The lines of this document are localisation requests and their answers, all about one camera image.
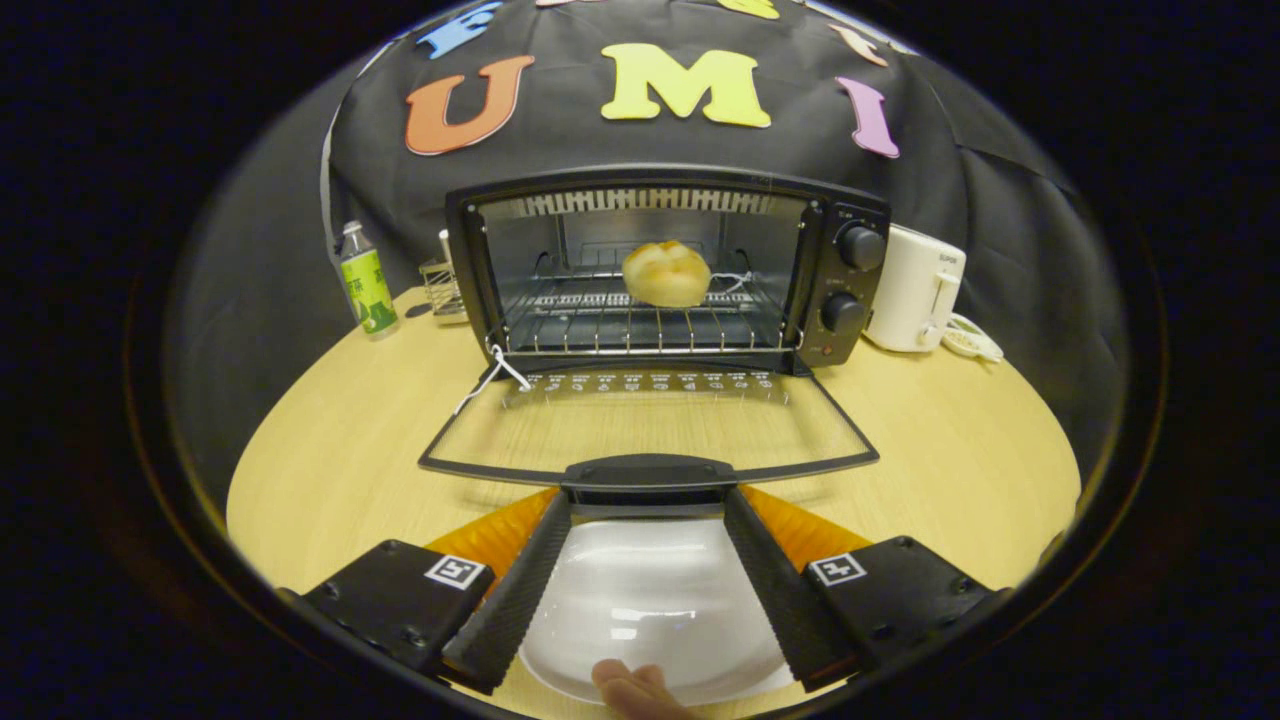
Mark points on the golden round bread bun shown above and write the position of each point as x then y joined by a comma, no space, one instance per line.
666,275

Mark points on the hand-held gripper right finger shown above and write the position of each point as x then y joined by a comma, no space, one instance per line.
780,590

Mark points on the white pop-up toaster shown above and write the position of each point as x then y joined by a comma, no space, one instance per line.
915,290

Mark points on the white square plate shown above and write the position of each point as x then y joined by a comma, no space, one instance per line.
650,600

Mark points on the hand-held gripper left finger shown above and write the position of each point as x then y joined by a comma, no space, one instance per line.
520,590

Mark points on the green label drink bottle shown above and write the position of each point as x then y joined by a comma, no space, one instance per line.
368,290

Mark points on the black toaster oven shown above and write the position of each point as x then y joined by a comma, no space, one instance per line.
850,285

